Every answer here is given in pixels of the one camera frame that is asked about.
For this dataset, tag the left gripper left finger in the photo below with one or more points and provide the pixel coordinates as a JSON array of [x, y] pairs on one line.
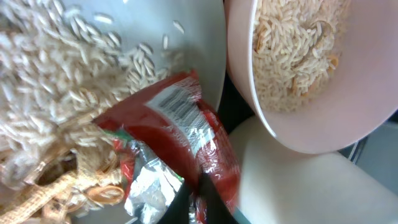
[[179, 209]]

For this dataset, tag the pink bowl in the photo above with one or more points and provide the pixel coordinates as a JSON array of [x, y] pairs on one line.
[[359, 98]]

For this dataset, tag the white cup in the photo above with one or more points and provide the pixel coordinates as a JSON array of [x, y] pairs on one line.
[[279, 185]]

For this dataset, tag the peanut shells and rice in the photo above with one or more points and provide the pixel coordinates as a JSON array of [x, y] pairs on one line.
[[58, 73]]

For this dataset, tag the red snack wrapper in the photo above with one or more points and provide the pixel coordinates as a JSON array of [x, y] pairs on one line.
[[167, 135]]

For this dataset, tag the rice in bowl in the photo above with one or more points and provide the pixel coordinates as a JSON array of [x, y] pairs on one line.
[[296, 47]]

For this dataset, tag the grey plate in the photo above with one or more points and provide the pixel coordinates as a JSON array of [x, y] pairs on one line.
[[193, 29]]

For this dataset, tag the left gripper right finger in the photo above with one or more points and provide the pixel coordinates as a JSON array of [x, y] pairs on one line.
[[216, 210]]

